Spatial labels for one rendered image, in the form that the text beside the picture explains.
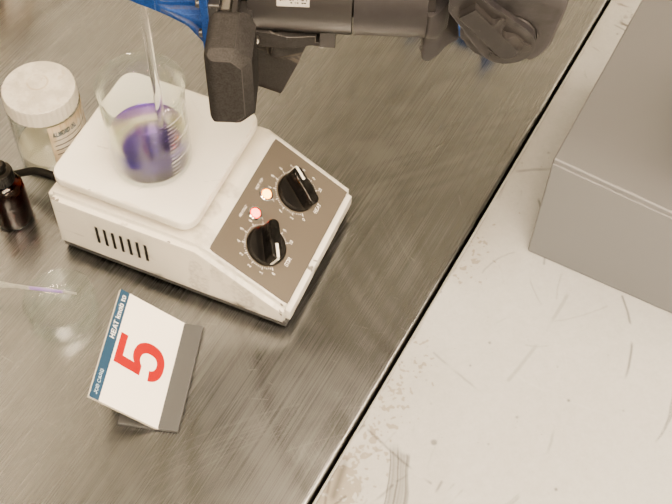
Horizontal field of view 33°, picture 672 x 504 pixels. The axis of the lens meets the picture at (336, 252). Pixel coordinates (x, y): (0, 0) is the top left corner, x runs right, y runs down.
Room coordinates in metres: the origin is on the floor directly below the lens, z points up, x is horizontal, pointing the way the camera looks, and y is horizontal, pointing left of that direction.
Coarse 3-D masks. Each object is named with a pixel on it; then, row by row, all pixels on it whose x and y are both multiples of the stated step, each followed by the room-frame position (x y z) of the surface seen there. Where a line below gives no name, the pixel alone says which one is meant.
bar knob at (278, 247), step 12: (264, 228) 0.50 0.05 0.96; (276, 228) 0.49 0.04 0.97; (252, 240) 0.49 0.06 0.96; (264, 240) 0.49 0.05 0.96; (276, 240) 0.49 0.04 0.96; (252, 252) 0.48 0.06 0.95; (264, 252) 0.48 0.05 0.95; (276, 252) 0.48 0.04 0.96; (264, 264) 0.47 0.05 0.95; (276, 264) 0.48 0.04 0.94
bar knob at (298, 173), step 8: (296, 168) 0.55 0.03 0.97; (288, 176) 0.55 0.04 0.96; (296, 176) 0.54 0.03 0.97; (304, 176) 0.55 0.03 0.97; (280, 184) 0.54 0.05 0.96; (288, 184) 0.54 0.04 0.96; (296, 184) 0.54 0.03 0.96; (304, 184) 0.54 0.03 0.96; (312, 184) 0.55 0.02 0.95; (280, 192) 0.54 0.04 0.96; (288, 192) 0.54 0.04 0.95; (296, 192) 0.54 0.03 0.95; (304, 192) 0.53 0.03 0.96; (312, 192) 0.53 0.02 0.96; (288, 200) 0.53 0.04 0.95; (296, 200) 0.53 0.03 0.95; (304, 200) 0.53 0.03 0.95; (312, 200) 0.53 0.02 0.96; (296, 208) 0.53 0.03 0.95; (304, 208) 0.53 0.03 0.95
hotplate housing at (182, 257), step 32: (256, 160) 0.56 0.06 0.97; (64, 192) 0.52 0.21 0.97; (224, 192) 0.52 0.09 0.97; (64, 224) 0.51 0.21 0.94; (96, 224) 0.50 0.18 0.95; (128, 224) 0.49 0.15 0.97; (160, 224) 0.49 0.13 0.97; (128, 256) 0.49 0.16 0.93; (160, 256) 0.48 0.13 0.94; (192, 256) 0.47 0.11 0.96; (320, 256) 0.50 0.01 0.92; (192, 288) 0.47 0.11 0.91; (224, 288) 0.46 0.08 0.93; (256, 288) 0.46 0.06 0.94; (288, 320) 0.45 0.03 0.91
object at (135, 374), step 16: (128, 304) 0.44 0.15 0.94; (128, 320) 0.43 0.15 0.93; (144, 320) 0.43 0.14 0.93; (160, 320) 0.44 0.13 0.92; (128, 336) 0.42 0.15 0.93; (144, 336) 0.42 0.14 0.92; (160, 336) 0.43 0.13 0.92; (128, 352) 0.40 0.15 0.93; (144, 352) 0.41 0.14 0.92; (160, 352) 0.42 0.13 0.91; (112, 368) 0.39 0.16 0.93; (128, 368) 0.39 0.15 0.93; (144, 368) 0.40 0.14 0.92; (160, 368) 0.40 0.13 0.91; (112, 384) 0.38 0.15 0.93; (128, 384) 0.38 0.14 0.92; (144, 384) 0.39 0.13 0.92; (160, 384) 0.39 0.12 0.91; (112, 400) 0.37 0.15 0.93; (128, 400) 0.37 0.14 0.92; (144, 400) 0.37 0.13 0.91; (144, 416) 0.36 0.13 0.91
